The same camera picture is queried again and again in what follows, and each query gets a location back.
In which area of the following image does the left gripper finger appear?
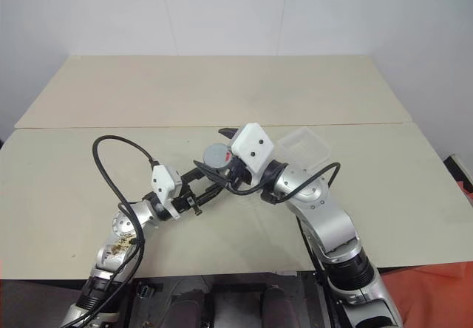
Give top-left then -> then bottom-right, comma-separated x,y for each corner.
183,166 -> 208,187
194,185 -> 225,205

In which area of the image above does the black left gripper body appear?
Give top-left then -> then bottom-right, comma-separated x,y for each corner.
171,171 -> 204,216

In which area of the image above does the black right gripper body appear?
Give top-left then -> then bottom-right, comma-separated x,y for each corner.
223,156 -> 256,193

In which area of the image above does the grey round jar lid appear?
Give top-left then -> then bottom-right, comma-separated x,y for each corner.
202,142 -> 232,174

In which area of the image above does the clear plastic box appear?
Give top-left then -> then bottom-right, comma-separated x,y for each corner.
276,126 -> 331,176

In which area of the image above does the black case with white edge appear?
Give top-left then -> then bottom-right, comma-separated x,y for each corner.
442,153 -> 473,197

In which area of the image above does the orange cloth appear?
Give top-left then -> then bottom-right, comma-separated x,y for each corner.
380,179 -> 473,328

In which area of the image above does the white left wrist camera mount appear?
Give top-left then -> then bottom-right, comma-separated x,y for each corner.
151,164 -> 183,221

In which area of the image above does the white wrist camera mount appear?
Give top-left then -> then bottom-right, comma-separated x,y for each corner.
151,164 -> 183,221
229,122 -> 275,177

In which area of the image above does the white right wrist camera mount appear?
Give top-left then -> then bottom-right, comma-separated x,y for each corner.
229,122 -> 275,177

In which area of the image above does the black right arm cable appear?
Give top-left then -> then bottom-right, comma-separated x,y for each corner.
224,162 -> 342,199

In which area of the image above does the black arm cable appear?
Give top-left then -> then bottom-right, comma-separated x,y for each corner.
92,134 -> 158,328
224,162 -> 342,199

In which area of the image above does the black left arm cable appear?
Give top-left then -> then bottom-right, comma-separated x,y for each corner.
92,134 -> 158,328

